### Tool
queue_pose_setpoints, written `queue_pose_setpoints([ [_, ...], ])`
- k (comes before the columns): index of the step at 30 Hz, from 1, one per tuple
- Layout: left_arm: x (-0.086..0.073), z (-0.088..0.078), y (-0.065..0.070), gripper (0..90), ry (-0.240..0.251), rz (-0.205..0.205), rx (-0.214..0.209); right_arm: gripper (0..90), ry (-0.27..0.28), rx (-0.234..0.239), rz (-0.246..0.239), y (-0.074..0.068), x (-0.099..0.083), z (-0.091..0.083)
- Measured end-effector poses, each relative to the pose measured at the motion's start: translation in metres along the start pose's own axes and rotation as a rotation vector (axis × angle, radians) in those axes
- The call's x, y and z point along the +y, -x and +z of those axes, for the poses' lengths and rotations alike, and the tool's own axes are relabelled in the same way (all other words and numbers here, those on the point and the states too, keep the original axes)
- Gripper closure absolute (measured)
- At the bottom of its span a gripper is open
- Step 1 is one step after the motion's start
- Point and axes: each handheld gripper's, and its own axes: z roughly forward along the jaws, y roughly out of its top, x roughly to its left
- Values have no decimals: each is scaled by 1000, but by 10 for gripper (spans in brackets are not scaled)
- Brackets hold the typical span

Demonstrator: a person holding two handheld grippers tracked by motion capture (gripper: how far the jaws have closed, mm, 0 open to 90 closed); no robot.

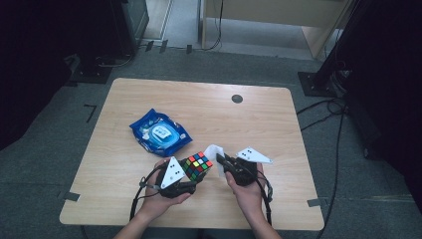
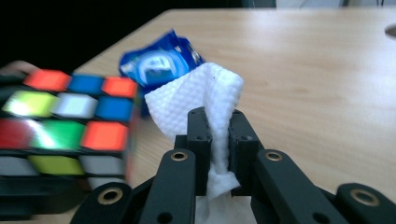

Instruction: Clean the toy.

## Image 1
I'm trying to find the black stand base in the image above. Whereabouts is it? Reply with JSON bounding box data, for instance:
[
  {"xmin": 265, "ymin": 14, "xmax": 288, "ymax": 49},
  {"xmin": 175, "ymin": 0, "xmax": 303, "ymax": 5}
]
[{"xmin": 64, "ymin": 54, "xmax": 113, "ymax": 86}]

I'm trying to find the dark curtain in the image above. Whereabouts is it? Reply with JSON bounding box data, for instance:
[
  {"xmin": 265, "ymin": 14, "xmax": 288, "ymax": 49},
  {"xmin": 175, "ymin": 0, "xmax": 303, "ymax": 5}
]
[
  {"xmin": 0, "ymin": 0, "xmax": 79, "ymax": 152},
  {"xmin": 344, "ymin": 0, "xmax": 422, "ymax": 217}
]

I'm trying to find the colourful puzzle cube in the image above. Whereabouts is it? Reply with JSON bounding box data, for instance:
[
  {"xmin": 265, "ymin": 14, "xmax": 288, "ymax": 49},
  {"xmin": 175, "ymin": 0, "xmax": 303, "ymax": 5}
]
[{"xmin": 180, "ymin": 151, "xmax": 214, "ymax": 183}]

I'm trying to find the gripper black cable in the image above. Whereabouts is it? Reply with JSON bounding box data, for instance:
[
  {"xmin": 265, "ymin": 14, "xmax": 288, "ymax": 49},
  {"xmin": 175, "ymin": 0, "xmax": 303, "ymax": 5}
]
[
  {"xmin": 254, "ymin": 170, "xmax": 275, "ymax": 227},
  {"xmin": 128, "ymin": 163, "xmax": 167, "ymax": 223}
]

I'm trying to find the black metal stand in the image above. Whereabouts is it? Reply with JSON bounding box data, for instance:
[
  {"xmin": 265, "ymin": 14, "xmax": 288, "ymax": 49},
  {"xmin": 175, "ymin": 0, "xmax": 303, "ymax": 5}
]
[{"xmin": 297, "ymin": 0, "xmax": 369, "ymax": 99}]

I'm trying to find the person's left hand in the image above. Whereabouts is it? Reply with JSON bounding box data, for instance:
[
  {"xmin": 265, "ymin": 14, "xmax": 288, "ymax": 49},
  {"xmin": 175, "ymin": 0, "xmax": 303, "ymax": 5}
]
[{"xmin": 136, "ymin": 157, "xmax": 193, "ymax": 222}]

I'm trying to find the person's right hand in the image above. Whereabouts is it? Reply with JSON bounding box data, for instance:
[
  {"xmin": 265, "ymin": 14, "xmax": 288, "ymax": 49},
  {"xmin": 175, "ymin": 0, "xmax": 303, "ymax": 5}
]
[{"xmin": 225, "ymin": 163, "xmax": 267, "ymax": 221}]

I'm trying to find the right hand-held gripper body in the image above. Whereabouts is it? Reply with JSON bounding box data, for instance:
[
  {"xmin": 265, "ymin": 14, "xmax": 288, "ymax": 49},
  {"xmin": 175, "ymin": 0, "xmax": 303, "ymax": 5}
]
[{"xmin": 225, "ymin": 146, "xmax": 275, "ymax": 187}]

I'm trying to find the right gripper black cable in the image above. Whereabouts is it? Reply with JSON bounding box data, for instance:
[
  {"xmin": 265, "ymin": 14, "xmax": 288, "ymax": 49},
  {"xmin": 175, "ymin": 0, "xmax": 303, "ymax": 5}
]
[{"xmin": 254, "ymin": 170, "xmax": 275, "ymax": 227}]

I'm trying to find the person's dark clothing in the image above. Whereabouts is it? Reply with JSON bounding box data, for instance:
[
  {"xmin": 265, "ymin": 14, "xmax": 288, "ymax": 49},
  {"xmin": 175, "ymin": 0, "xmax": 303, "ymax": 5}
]
[{"xmin": 142, "ymin": 228, "xmax": 255, "ymax": 239}]

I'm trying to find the white wet wipe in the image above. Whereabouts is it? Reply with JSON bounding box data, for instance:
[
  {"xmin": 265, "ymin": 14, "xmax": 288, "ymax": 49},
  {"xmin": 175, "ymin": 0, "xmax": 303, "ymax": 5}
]
[{"xmin": 203, "ymin": 143, "xmax": 227, "ymax": 178}]

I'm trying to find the looped black floor cable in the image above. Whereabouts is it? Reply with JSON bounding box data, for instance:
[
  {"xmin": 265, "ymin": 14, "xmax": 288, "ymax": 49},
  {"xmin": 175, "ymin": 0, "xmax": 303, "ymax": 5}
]
[{"xmin": 296, "ymin": 98, "xmax": 347, "ymax": 132}]

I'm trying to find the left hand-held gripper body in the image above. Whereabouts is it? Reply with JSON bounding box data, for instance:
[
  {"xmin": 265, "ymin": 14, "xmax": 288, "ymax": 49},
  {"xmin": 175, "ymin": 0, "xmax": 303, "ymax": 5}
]
[{"xmin": 154, "ymin": 155, "xmax": 187, "ymax": 199}]

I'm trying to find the blue wet wipes packet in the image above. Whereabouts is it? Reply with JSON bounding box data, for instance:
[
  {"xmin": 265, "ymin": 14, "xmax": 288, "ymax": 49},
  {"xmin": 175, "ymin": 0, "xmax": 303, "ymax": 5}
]
[{"xmin": 128, "ymin": 108, "xmax": 194, "ymax": 158}]

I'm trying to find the thin black hanging cable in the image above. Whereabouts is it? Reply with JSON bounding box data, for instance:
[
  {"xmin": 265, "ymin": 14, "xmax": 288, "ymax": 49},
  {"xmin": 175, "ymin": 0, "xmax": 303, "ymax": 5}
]
[{"xmin": 202, "ymin": 0, "xmax": 225, "ymax": 53}]

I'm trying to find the dark glass cabinet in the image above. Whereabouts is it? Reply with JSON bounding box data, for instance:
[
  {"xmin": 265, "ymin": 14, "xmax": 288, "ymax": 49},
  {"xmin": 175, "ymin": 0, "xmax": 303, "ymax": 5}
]
[{"xmin": 108, "ymin": 0, "xmax": 150, "ymax": 58}]

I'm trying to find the long black floor cable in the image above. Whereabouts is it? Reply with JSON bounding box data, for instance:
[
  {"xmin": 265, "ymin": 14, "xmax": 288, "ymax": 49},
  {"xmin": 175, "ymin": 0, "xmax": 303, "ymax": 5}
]
[{"xmin": 316, "ymin": 99, "xmax": 348, "ymax": 239}]

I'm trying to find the light wooden cabinet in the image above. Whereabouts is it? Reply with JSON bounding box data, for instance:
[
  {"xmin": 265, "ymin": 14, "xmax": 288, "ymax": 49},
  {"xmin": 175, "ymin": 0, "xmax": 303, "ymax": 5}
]
[{"xmin": 200, "ymin": 0, "xmax": 352, "ymax": 61}]

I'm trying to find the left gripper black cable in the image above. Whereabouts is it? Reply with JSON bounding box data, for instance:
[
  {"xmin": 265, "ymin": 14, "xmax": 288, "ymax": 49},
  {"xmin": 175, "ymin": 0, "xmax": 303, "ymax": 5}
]
[{"xmin": 128, "ymin": 163, "xmax": 167, "ymax": 223}]

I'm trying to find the grey tape piece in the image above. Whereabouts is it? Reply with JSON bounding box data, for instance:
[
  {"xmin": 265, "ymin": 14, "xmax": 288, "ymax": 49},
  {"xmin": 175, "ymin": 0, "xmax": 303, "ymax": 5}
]
[
  {"xmin": 62, "ymin": 191, "xmax": 82, "ymax": 202},
  {"xmin": 307, "ymin": 197, "xmax": 328, "ymax": 208}
]

